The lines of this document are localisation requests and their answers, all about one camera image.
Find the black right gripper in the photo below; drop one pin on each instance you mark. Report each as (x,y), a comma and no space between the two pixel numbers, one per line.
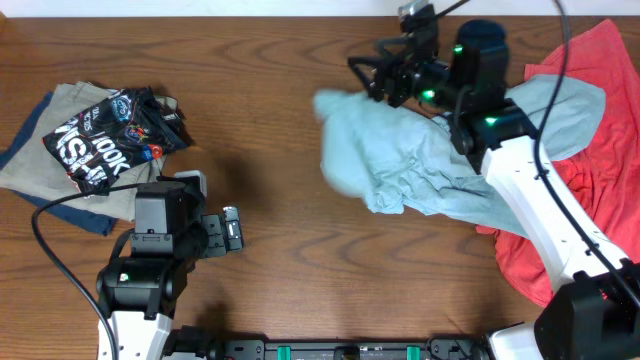
(404,70)

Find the light blue t-shirt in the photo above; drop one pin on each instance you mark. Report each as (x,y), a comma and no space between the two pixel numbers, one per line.
(395,158)

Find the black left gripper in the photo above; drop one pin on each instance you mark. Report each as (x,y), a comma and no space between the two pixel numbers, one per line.
(218,244)

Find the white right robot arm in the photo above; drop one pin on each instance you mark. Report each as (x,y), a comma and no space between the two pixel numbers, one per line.
(594,311)

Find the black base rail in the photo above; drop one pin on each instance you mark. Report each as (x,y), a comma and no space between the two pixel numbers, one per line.
(325,350)

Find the red t-shirt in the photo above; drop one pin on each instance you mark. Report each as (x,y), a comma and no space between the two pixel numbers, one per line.
(604,177)

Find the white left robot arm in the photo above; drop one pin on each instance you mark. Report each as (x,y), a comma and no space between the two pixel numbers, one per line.
(148,271)

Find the black printed folded jersey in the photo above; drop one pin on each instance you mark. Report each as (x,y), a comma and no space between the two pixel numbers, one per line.
(127,129)

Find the beige folded shirt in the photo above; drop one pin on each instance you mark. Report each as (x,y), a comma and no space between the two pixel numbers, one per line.
(34,171)

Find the navy blue folded shirt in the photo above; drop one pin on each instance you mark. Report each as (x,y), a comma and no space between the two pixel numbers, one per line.
(86,220)

